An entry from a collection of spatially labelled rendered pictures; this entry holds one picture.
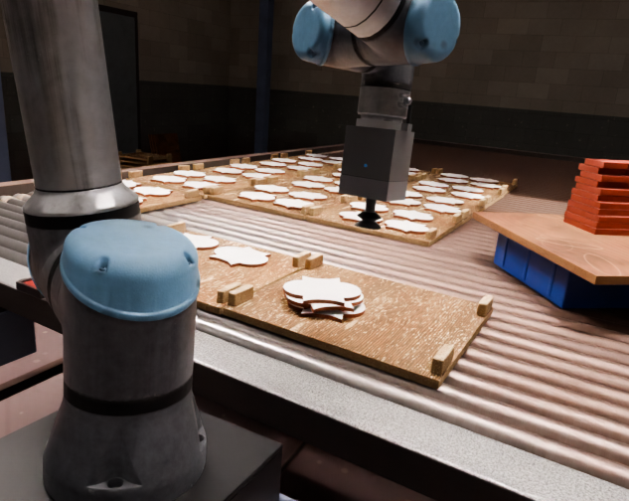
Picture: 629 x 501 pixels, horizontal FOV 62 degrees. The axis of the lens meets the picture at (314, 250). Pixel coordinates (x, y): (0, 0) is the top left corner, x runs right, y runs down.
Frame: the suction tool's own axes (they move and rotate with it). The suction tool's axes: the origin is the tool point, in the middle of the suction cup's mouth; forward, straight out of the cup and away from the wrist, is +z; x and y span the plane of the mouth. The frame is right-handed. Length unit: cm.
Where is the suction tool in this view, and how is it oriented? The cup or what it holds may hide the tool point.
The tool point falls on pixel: (368, 226)
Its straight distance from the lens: 82.5
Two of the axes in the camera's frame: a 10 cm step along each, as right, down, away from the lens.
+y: -8.1, -2.2, 5.5
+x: -5.8, 1.3, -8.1
